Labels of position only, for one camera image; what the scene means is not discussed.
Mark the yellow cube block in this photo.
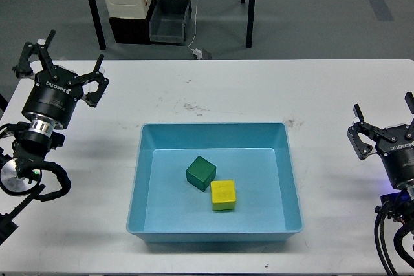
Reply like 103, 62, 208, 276
210, 180, 237, 211

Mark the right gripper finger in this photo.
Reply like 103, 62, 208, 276
347, 103, 389, 161
405, 92, 414, 137

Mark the dark base crate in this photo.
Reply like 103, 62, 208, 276
109, 0, 157, 45

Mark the black table leg left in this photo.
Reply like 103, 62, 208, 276
88, 0, 106, 50

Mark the light blue plastic tray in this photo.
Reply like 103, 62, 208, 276
126, 122, 303, 243

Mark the grey plastic bin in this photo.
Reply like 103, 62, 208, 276
149, 0, 192, 45

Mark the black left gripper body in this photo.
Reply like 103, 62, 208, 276
22, 66, 83, 129

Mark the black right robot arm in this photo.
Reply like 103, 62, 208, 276
347, 104, 413, 275

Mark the white hanging cable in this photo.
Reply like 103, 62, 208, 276
188, 0, 200, 51

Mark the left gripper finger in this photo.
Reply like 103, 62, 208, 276
12, 30, 58, 79
74, 54, 110, 108

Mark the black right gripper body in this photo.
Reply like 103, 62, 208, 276
376, 125, 413, 189

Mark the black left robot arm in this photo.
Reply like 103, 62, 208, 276
1, 30, 109, 242

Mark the white power adapter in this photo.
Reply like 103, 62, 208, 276
193, 48, 212, 60

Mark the green cube block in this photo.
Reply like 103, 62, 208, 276
186, 156, 217, 192

